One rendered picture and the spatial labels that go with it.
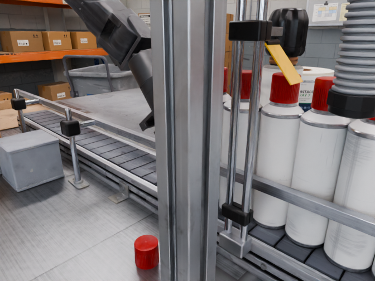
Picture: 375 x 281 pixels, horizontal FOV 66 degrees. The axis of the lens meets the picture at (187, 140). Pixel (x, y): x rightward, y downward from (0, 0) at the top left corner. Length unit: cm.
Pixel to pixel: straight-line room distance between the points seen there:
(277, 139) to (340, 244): 13
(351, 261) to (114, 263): 30
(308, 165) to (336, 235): 8
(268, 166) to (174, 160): 15
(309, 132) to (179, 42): 18
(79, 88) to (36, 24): 255
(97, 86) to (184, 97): 261
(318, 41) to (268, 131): 447
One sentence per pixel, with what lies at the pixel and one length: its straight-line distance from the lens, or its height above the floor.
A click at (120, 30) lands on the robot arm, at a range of 53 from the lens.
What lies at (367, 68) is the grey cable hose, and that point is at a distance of 22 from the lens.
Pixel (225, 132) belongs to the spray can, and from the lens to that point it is 39.
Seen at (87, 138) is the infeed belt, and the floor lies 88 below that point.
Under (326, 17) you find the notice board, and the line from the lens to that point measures 468.
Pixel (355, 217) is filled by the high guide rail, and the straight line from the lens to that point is 33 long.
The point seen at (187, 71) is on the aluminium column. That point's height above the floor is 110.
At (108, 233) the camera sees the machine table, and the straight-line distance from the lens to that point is 50.
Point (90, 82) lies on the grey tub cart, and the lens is 286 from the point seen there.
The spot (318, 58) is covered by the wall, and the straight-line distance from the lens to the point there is 482.
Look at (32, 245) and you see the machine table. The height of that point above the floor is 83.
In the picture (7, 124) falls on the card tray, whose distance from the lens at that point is 118.
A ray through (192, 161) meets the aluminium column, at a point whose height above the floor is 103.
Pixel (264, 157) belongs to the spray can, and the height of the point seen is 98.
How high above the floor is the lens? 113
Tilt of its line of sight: 20 degrees down
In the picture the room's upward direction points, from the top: straight up
